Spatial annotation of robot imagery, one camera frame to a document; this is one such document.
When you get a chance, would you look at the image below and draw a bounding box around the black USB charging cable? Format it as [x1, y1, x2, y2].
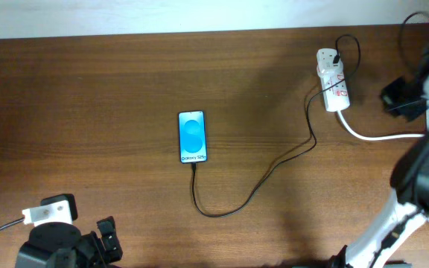
[190, 33, 361, 218]

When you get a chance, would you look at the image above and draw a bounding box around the white power strip cord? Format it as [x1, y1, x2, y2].
[336, 109, 429, 141]

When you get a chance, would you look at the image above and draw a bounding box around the blue Galaxy smartphone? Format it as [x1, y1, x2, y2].
[178, 110, 208, 164]

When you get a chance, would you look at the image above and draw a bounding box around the white USB charger adapter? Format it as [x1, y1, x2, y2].
[317, 60, 343, 77]

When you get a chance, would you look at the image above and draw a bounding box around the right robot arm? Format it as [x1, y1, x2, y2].
[328, 46, 429, 267]

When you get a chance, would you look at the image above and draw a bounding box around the white power strip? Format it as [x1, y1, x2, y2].
[316, 48, 350, 112]

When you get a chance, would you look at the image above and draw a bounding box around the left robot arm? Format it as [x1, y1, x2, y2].
[15, 217, 123, 268]

